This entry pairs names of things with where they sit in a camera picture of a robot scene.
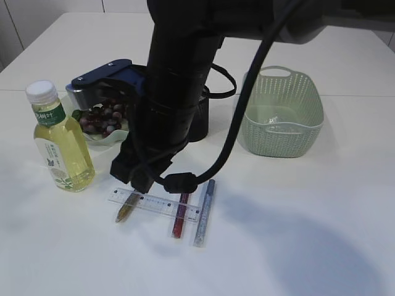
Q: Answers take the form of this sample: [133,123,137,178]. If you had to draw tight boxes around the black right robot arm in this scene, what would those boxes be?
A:
[110,1,394,193]

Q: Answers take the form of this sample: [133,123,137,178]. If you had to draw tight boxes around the silver glitter pen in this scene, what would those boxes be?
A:
[193,179,215,247]

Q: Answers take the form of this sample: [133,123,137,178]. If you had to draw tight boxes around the clear plastic ruler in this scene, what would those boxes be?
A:
[108,187,201,223]

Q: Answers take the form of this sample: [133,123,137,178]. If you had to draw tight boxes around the yellow tea bottle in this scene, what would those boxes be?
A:
[25,80,95,192]

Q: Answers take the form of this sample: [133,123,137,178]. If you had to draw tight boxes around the green wavy plastic plate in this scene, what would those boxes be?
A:
[60,93,128,146]

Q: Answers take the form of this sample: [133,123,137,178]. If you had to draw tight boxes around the red glitter pen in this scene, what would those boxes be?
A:
[172,193,190,239]

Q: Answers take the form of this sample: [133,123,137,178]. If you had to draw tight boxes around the green woven plastic basket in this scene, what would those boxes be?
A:
[238,66,324,158]

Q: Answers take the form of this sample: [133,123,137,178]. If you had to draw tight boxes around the black mesh pen cup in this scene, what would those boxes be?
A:
[188,86,209,142]

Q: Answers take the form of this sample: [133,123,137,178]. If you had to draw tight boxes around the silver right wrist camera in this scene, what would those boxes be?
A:
[65,59,146,110]

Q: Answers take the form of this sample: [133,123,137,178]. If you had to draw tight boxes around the gold glitter pen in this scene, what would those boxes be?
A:
[115,192,140,223]

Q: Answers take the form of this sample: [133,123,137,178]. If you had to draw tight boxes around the black cable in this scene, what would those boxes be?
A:
[135,0,297,195]

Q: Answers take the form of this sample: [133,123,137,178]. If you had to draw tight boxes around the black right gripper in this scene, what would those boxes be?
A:
[110,67,209,194]

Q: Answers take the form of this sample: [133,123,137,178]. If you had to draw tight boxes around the purple artificial grape bunch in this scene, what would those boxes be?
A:
[72,99,128,137]

